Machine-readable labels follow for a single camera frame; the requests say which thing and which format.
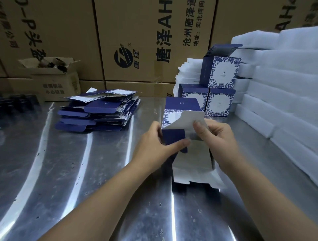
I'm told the person's left hand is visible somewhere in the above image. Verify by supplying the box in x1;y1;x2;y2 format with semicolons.
131;121;191;176

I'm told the person's right hand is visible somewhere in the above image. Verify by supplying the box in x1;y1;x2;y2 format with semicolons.
193;119;243;175

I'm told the blue floral carton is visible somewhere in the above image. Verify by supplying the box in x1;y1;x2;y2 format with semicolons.
161;97;227;191

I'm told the person's right forearm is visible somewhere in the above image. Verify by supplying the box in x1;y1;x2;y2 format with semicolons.
219;155;318;241

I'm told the person's left forearm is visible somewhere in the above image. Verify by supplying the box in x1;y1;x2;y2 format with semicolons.
37;160;159;241

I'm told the closed blue floral box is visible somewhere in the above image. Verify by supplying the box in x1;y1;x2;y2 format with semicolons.
178;83;210;112
205;87;236;117

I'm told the stack of thin white foam sheets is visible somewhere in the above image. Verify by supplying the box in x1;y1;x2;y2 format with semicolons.
175;58;207;98

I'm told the open-lid blue floral box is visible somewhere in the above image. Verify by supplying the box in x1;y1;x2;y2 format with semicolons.
199;44;243;89

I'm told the low brown cardboard box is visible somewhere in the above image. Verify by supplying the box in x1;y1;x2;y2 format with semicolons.
79;80;107;94
106;81;177;98
0;77;34;95

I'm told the stack of flat blue cartons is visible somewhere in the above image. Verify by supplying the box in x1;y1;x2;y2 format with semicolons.
55;87;142;133

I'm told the pile of white foam blocks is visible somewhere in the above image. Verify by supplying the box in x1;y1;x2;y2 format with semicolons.
231;26;318;180

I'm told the large cardboard box round logo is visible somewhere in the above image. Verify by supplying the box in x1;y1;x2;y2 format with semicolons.
93;0;219;83

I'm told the large brown cardboard box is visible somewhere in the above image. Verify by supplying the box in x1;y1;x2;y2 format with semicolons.
299;0;318;31
0;0;105;81
210;0;305;48

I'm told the small open cardboard box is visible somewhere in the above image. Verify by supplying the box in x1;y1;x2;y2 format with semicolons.
17;57;82;102

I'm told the brown cardboard tape core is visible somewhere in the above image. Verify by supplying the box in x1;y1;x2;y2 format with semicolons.
53;58;68;73

